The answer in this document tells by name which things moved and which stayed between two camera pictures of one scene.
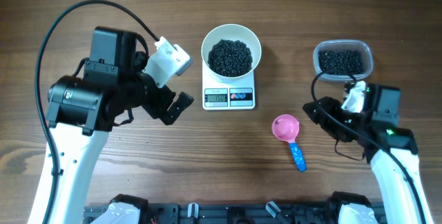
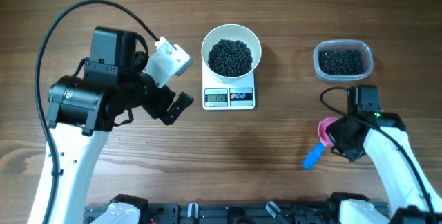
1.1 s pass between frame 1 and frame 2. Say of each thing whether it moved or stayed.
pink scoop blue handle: moved
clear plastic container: stayed
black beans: stayed
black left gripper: stayed
